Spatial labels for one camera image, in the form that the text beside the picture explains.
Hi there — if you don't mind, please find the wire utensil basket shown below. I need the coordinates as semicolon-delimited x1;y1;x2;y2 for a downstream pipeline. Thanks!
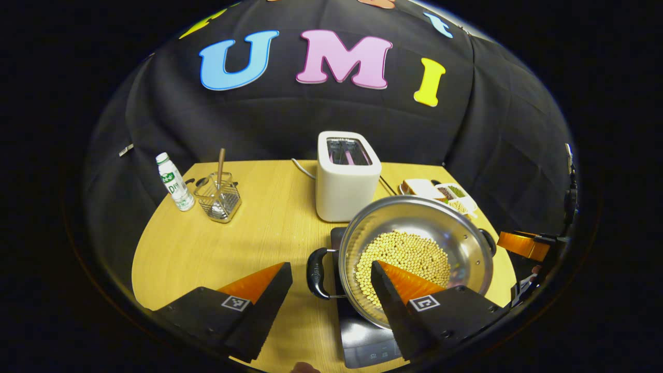
194;172;242;224

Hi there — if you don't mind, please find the black induction cooktop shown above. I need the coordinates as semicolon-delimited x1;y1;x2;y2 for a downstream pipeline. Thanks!
330;227;415;369

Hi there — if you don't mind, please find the white toaster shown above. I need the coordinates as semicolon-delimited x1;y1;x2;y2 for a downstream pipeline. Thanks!
316;131;382;223

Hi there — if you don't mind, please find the white divided snack tray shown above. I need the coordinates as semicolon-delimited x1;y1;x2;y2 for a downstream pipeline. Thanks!
435;182;478;216

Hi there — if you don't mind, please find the white drink bottle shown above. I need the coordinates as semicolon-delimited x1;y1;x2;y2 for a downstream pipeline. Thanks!
156;152;196;212

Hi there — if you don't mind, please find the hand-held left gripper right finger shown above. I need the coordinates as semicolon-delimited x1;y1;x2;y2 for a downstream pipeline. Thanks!
370;260;511;362

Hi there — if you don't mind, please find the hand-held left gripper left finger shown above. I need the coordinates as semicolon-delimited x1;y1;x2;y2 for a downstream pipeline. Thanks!
153;262;293;363

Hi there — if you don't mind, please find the white toaster cable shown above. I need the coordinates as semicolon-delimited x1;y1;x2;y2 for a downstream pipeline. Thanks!
292;158;318;180

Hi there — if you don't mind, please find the pile of yellow soybeans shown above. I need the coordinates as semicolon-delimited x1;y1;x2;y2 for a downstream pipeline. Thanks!
355;230;451;310

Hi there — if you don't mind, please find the stainless steel pot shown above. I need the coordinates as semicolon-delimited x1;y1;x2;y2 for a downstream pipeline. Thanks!
307;195;497;330

